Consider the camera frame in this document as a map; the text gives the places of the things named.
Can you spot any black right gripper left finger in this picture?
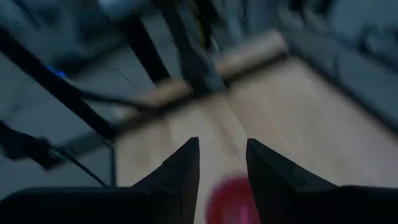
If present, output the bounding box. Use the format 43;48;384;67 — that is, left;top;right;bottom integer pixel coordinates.
130;136;200;224

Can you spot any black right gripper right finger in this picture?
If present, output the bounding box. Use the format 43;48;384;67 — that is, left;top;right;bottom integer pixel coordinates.
245;138;340;224

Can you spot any red plastic bowl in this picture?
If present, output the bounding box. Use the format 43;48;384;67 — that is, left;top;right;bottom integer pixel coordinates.
205;175;262;224

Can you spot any black aluminium table frame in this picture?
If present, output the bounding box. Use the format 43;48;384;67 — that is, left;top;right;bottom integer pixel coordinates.
0;0;228;141

